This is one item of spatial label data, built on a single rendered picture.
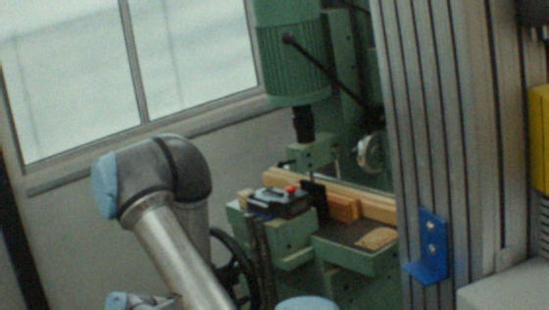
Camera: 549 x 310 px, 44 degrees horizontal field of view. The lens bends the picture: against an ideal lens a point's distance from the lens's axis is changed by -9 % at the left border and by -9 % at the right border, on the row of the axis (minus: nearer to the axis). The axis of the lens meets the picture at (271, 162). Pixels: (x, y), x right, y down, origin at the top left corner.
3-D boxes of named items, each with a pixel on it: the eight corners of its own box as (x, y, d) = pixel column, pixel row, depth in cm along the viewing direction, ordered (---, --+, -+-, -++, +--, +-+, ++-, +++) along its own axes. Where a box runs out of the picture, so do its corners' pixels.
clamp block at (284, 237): (246, 245, 196) (240, 214, 193) (285, 227, 203) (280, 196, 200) (281, 260, 184) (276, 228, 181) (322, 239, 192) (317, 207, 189)
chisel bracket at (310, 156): (289, 175, 207) (284, 146, 204) (325, 158, 215) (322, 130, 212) (307, 180, 201) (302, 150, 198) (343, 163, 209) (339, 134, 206)
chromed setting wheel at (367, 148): (357, 179, 203) (351, 136, 199) (386, 164, 210) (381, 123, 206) (365, 180, 201) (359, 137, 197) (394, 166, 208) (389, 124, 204)
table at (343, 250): (201, 234, 214) (197, 216, 212) (281, 197, 231) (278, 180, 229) (346, 295, 168) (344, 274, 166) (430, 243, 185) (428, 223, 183)
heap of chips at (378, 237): (354, 243, 179) (353, 236, 179) (381, 228, 185) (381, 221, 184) (374, 250, 174) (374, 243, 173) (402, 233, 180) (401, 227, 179)
